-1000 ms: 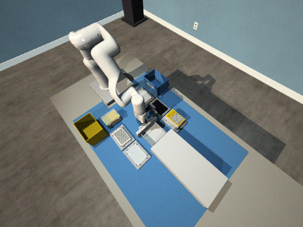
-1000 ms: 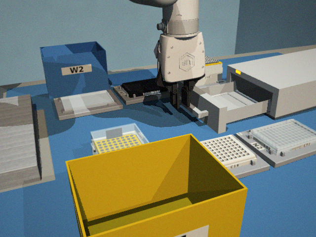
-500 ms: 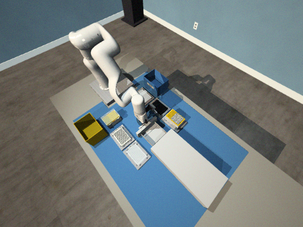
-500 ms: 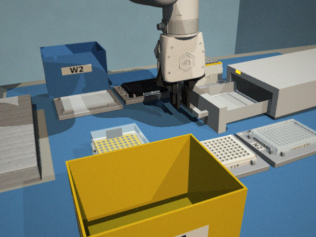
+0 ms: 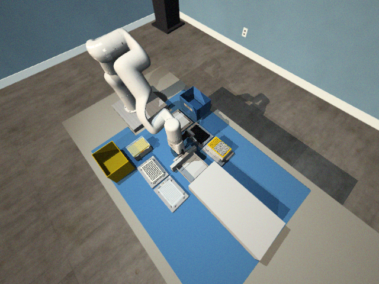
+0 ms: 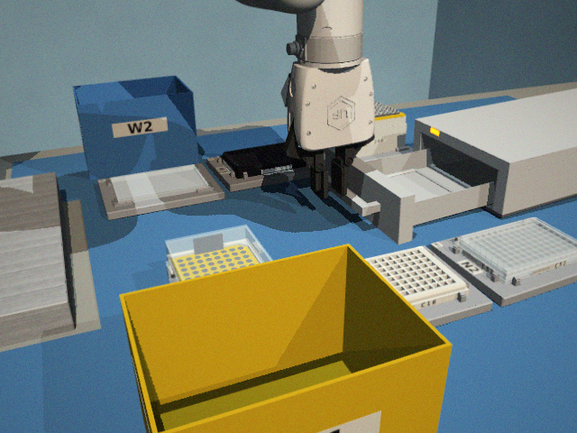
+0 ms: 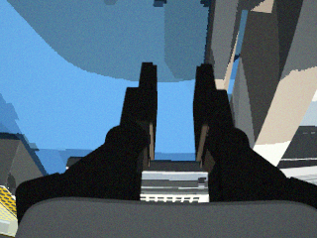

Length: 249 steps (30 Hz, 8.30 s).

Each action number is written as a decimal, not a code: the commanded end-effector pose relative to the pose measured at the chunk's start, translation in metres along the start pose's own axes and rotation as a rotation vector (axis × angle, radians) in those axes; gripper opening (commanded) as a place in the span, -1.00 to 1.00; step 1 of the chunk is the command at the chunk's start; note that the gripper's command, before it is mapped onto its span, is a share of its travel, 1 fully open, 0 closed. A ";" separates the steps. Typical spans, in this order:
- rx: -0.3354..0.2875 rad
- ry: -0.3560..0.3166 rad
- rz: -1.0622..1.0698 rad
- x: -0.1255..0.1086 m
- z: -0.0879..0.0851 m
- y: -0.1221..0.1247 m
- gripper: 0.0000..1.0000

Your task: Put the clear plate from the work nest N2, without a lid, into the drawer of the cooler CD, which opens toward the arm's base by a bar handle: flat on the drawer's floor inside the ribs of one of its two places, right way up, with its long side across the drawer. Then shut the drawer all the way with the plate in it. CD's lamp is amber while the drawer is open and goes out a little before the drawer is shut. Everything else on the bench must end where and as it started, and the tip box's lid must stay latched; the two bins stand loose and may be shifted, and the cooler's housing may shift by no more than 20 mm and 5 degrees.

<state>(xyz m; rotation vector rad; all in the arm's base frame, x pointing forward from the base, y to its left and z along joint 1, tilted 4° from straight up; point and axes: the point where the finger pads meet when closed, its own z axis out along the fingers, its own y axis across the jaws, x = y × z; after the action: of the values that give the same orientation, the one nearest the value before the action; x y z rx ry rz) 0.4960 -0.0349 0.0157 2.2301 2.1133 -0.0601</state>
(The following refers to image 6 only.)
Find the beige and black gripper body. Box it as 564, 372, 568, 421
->
288, 57, 375, 152

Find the blue open-top bin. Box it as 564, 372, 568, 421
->
73, 76, 199, 180

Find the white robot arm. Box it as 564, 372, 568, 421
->
236, 0, 363, 64

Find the blue bench mat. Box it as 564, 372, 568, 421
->
0, 124, 577, 433

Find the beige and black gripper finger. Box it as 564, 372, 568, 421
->
282, 118, 328, 199
331, 135, 375, 195

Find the yellow open-top bin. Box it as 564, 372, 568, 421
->
120, 244, 452, 433

